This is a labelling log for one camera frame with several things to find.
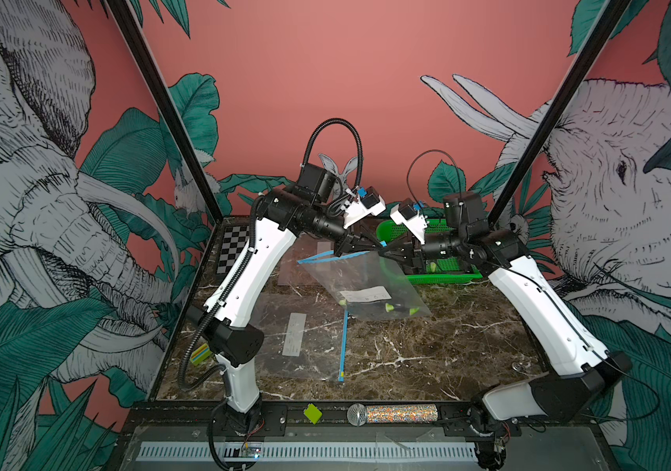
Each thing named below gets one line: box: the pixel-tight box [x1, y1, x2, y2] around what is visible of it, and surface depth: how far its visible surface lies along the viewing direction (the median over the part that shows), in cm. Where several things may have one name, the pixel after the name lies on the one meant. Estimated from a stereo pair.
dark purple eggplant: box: [338, 299, 396, 314], surface depth 81 cm
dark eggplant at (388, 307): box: [384, 302, 420, 316], surface depth 82 cm
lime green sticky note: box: [303, 403, 323, 425], surface depth 76 cm
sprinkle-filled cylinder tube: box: [347, 403, 439, 427], surface depth 74 cm
